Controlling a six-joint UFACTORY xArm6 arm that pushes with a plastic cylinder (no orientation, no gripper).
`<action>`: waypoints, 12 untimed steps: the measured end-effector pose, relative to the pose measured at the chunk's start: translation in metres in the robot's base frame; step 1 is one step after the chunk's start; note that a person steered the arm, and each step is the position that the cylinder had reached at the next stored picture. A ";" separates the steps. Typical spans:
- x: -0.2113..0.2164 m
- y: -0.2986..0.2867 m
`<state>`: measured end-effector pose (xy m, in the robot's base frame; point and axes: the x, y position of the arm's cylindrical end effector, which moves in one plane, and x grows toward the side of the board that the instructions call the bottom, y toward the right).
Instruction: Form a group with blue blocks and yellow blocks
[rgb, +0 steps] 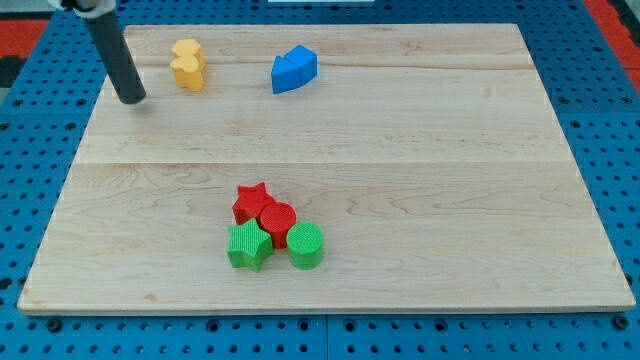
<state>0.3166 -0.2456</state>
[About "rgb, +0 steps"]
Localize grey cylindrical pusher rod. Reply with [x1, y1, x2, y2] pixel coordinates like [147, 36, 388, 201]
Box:
[85, 11, 146, 105]

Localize white rod mount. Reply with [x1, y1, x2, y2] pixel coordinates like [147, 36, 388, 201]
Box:
[48, 0, 116, 19]

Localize yellow heart block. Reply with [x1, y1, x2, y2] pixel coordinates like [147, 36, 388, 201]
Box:
[170, 55, 204, 92]

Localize green star block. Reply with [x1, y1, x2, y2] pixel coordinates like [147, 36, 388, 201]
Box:
[226, 218, 274, 272]

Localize red star block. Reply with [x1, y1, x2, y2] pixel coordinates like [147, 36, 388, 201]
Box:
[232, 182, 275, 225]

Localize green cylinder block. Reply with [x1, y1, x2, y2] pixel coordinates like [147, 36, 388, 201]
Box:
[286, 222, 324, 270]

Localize wooden board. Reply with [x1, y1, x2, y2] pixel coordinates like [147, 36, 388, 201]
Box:
[18, 23, 635, 316]

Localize red cylinder block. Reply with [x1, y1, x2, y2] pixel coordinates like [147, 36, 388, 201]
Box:
[258, 202, 297, 249]

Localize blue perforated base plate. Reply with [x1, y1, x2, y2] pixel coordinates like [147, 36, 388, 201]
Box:
[1, 0, 639, 359]

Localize blue cube block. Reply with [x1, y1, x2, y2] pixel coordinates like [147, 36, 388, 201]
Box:
[285, 45, 318, 86]

